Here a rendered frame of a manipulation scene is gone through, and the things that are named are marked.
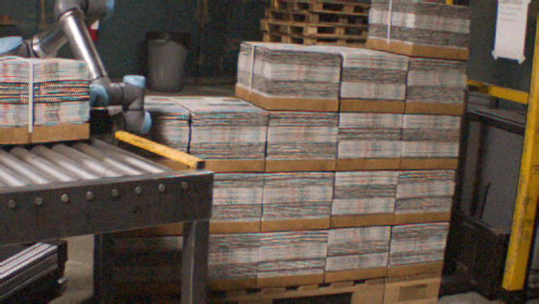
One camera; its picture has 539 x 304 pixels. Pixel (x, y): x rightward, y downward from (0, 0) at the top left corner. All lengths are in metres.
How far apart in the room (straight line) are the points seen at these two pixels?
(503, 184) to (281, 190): 1.20
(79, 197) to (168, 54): 8.07
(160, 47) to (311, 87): 6.97
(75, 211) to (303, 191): 1.37
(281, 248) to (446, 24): 1.12
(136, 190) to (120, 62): 8.38
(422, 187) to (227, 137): 0.87
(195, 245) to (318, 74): 1.13
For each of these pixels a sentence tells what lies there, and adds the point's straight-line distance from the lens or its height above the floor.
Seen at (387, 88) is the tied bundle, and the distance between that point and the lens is 3.02.
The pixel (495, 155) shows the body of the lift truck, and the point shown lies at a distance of 3.70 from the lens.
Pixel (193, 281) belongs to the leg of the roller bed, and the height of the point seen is 0.52.
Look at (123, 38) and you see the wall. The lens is 10.15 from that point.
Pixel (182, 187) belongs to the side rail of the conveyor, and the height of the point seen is 0.77.
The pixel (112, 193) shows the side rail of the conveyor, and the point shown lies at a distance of 1.78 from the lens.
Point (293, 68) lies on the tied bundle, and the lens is 2.85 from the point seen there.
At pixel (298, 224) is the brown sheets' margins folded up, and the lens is 2.97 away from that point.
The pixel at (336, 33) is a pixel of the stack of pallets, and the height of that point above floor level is 0.91.
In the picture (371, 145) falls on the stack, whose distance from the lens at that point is 3.04.
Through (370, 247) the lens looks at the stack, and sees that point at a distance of 3.16.
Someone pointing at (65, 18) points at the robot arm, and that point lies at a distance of 2.59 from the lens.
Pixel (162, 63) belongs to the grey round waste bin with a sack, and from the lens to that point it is 9.80.
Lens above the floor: 1.23
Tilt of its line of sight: 11 degrees down
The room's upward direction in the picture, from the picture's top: 4 degrees clockwise
